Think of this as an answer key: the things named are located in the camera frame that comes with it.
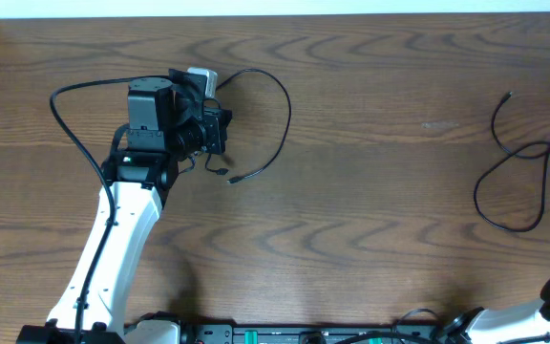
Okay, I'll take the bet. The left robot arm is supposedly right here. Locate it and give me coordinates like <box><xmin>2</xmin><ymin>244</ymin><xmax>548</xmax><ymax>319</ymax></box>
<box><xmin>17</xmin><ymin>68</ymin><xmax>231</xmax><ymax>343</ymax></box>

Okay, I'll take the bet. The short black cable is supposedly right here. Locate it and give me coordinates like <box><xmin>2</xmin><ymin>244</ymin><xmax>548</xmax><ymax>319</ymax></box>
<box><xmin>202</xmin><ymin>68</ymin><xmax>293</xmax><ymax>186</ymax></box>

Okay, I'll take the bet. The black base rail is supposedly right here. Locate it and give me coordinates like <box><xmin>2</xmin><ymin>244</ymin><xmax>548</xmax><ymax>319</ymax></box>
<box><xmin>121</xmin><ymin>312</ymin><xmax>550</xmax><ymax>344</ymax></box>

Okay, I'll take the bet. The long black cable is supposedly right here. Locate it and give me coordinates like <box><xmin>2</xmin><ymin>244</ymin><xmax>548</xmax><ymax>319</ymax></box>
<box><xmin>473</xmin><ymin>91</ymin><xmax>550</xmax><ymax>234</ymax></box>

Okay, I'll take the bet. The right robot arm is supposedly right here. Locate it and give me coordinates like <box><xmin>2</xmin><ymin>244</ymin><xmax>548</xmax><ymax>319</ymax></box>
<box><xmin>434</xmin><ymin>279</ymin><xmax>550</xmax><ymax>344</ymax></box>

